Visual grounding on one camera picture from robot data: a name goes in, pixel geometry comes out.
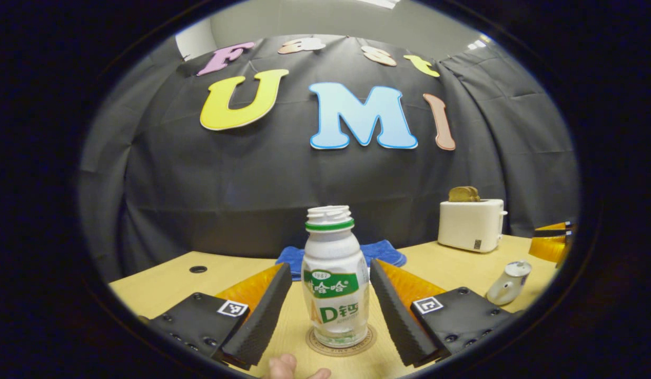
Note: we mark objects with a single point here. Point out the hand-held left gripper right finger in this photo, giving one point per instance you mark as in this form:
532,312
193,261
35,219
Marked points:
396,316

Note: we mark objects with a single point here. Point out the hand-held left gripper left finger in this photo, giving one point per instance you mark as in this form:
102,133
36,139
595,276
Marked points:
265,313

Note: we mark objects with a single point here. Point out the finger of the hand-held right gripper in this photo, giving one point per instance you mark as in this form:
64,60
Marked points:
560,230
552,248

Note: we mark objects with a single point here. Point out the round cork coaster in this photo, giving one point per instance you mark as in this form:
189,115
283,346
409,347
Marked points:
370,339

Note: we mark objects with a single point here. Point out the white blue ceramic teacup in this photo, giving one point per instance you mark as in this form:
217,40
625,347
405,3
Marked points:
502,292

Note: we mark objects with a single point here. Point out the white plastic water bottle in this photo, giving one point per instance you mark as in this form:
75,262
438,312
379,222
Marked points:
333,258

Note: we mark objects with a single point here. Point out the blue folded towel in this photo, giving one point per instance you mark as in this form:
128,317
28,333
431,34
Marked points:
381,252

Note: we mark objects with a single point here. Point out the black table grommet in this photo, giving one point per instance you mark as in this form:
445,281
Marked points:
198,269

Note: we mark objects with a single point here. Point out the white toaster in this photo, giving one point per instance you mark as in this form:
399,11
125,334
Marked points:
470,223

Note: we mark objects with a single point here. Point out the brown toast slice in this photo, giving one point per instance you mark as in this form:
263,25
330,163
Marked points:
463,193

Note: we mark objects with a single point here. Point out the black backdrop cloth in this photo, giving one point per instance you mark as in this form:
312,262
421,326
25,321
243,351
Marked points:
283,179

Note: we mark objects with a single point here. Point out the small ceiling light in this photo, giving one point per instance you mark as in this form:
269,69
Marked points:
476,43

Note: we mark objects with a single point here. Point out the long ceiling light panel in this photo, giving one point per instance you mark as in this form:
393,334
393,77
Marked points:
378,2

